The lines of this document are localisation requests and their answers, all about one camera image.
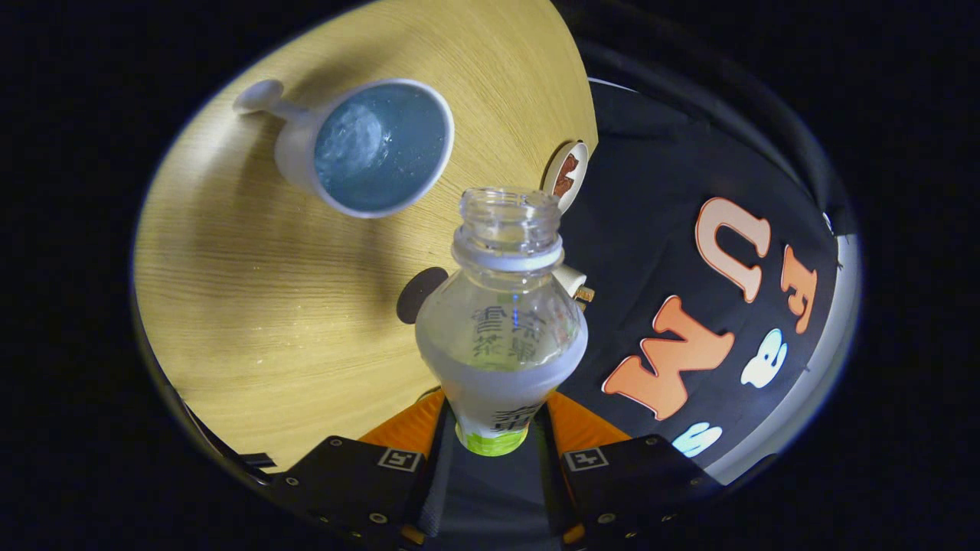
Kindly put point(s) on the brown food piece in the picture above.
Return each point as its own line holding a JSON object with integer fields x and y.
{"x": 561, "y": 186}
{"x": 570, "y": 165}

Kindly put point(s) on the small white round plate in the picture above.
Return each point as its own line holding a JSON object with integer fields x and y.
{"x": 582, "y": 164}

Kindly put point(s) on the dark brown round coaster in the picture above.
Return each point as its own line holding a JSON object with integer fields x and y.
{"x": 417, "y": 298}

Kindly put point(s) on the clear juice bottle green base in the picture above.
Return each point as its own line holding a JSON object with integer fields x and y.
{"x": 498, "y": 390}

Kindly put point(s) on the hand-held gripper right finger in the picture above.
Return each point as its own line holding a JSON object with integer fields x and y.
{"x": 553, "y": 490}

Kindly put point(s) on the brown toast slice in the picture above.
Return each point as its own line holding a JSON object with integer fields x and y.
{"x": 585, "y": 294}

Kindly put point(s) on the white cup blue inside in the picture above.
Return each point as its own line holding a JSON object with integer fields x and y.
{"x": 295, "y": 157}

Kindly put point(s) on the clear juice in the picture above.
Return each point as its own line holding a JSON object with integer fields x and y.
{"x": 398, "y": 153}

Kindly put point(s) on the wooden table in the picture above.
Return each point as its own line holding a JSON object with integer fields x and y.
{"x": 268, "y": 306}

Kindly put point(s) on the white toaster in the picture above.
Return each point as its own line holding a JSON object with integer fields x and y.
{"x": 570, "y": 277}

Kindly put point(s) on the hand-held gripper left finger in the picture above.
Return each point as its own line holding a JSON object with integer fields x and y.
{"x": 436, "y": 490}

